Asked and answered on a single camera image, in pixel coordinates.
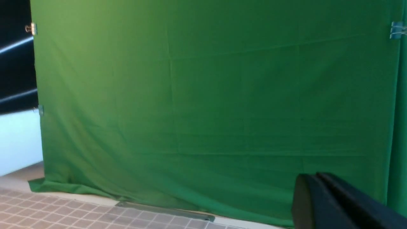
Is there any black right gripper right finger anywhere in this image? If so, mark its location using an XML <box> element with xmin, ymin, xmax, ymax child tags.
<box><xmin>316</xmin><ymin>173</ymin><xmax>407</xmax><ymax>229</ymax></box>

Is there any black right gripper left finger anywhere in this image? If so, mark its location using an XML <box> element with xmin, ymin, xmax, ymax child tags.
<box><xmin>291</xmin><ymin>174</ymin><xmax>359</xmax><ymax>229</ymax></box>

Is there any green backdrop cloth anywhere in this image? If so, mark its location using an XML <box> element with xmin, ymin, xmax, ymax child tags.
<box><xmin>30</xmin><ymin>0</ymin><xmax>406</xmax><ymax>227</ymax></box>

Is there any metal binder clip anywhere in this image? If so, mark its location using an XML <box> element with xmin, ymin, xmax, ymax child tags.
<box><xmin>389</xmin><ymin>21</ymin><xmax>407</xmax><ymax>39</ymax></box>

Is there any grey checked tablecloth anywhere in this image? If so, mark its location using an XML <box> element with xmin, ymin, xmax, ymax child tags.
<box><xmin>0</xmin><ymin>188</ymin><xmax>271</xmax><ymax>229</ymax></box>

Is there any binder clip left edge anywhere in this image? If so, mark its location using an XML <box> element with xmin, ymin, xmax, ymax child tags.
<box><xmin>25</xmin><ymin>22</ymin><xmax>38</xmax><ymax>36</ymax></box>

